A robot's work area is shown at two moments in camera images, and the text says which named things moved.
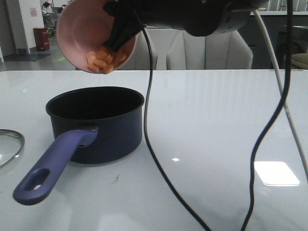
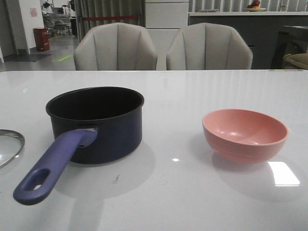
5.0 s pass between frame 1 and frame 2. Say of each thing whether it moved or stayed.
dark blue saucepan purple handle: stayed
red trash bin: stayed
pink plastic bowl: moved
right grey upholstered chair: stayed
